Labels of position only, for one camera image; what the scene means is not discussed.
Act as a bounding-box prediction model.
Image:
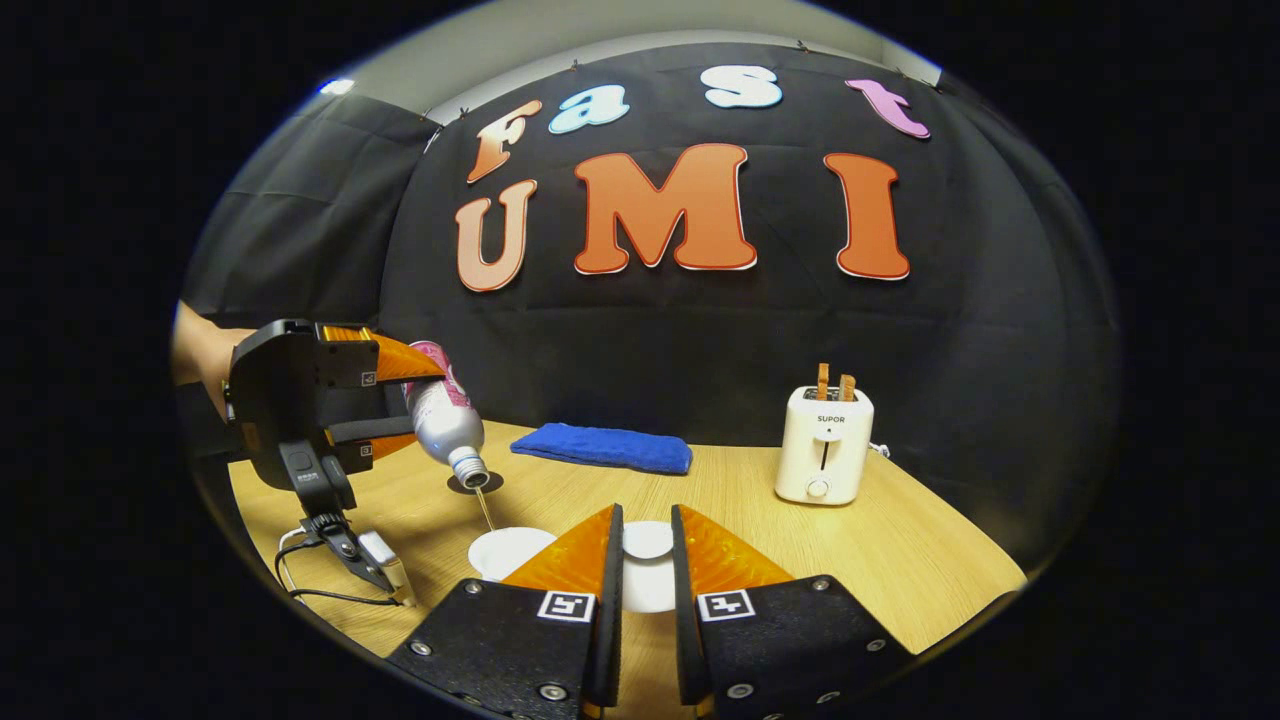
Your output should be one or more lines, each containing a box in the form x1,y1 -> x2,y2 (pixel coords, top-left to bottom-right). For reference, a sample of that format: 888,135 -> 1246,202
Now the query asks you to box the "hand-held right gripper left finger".
385,503 -> 625,720

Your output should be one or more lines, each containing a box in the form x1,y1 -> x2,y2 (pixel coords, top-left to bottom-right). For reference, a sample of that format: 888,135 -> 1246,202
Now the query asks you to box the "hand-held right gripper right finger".
672,503 -> 916,720

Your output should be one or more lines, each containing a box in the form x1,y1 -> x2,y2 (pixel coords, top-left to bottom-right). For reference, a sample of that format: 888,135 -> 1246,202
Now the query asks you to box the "silver water bottle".
403,340 -> 491,491

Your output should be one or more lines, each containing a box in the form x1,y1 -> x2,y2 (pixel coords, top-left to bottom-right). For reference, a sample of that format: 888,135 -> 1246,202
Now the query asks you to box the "white teacup lid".
620,520 -> 678,614

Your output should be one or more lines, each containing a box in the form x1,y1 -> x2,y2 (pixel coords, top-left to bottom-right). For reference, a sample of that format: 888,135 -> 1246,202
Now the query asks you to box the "blue towel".
510,423 -> 693,476

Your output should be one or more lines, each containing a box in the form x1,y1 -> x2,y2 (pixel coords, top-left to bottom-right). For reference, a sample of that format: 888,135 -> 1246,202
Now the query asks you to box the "white toaster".
775,385 -> 876,506

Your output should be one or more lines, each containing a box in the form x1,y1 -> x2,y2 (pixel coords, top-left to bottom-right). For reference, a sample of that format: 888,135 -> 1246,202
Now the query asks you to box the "black backdrop cloth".
180,40 -> 1121,571

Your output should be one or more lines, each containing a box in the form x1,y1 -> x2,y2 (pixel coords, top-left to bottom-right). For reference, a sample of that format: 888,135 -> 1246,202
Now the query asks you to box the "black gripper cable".
275,528 -> 401,608

